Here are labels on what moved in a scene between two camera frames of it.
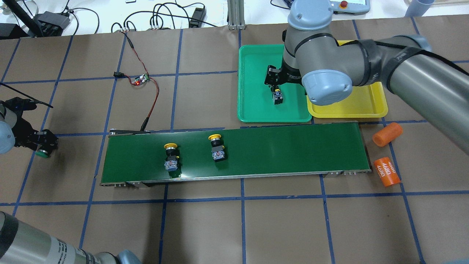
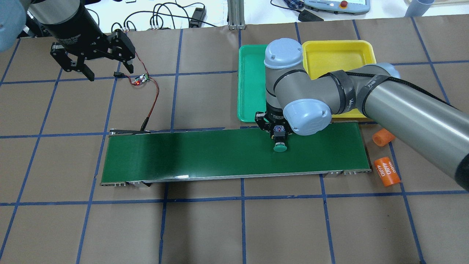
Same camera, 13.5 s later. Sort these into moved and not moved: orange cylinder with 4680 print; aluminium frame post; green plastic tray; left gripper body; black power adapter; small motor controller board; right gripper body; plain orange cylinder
Moved: right gripper body; left gripper body
Not moved: green plastic tray; plain orange cylinder; orange cylinder with 4680 print; black power adapter; aluminium frame post; small motor controller board
